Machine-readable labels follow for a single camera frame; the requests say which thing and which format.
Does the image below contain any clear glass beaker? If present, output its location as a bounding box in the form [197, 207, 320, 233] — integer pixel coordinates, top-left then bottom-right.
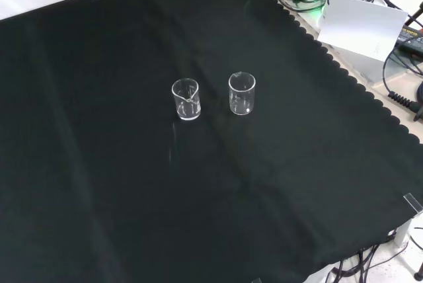
[171, 77, 202, 122]
[227, 71, 256, 116]

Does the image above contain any black scalloped bench cloth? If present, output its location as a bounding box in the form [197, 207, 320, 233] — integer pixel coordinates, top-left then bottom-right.
[0, 0, 423, 283]

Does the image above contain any pale board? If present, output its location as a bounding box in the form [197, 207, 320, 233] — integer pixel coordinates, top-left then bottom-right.
[317, 0, 410, 63]

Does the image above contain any black power adapter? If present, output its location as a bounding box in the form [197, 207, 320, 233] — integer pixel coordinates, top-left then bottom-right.
[395, 24, 423, 54]

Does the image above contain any black coiled cable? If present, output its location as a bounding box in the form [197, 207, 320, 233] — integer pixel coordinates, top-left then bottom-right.
[382, 40, 423, 122]

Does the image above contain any white bench frame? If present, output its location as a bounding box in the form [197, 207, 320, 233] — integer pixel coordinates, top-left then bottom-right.
[393, 212, 423, 248]

